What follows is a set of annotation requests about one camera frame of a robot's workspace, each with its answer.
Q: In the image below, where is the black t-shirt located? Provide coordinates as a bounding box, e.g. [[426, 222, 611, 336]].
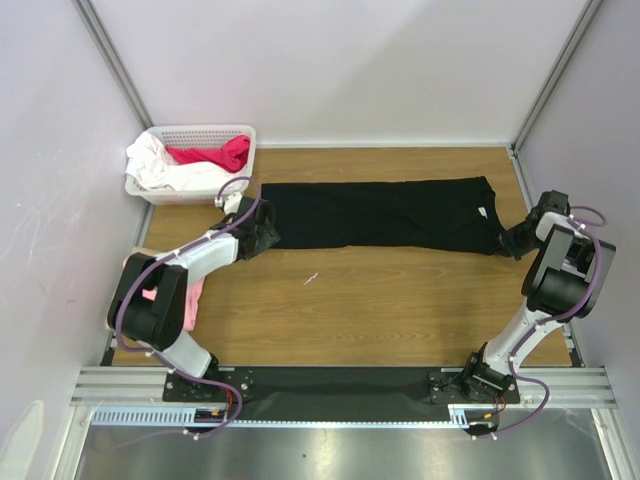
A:
[[262, 176, 504, 255]]

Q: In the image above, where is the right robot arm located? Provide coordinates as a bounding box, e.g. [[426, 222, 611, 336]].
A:
[[460, 190, 617, 403]]

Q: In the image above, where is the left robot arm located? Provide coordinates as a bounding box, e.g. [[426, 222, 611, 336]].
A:
[[107, 194, 280, 400]]

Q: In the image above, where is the magenta t-shirt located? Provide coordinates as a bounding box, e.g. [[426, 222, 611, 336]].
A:
[[166, 135, 251, 173]]

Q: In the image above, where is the folded pink t-shirt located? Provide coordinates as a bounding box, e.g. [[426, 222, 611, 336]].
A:
[[103, 277, 206, 332]]

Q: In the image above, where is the folded beige t-shirt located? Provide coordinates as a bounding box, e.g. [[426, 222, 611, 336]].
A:
[[130, 247, 161, 257]]

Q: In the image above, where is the white plastic laundry basket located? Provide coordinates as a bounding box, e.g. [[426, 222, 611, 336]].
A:
[[125, 125, 256, 205]]

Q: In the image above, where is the white t-shirt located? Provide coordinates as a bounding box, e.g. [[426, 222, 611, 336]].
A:
[[126, 132, 234, 191]]

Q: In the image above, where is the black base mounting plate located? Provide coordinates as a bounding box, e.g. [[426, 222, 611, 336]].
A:
[[164, 364, 521, 425]]

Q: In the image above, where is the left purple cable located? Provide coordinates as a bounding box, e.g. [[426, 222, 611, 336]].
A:
[[94, 175, 264, 454]]

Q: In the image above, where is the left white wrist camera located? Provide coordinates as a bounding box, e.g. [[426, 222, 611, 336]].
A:
[[214, 192, 243, 214]]

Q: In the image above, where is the aluminium frame rail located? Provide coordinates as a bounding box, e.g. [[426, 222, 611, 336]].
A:
[[71, 366, 616, 408]]

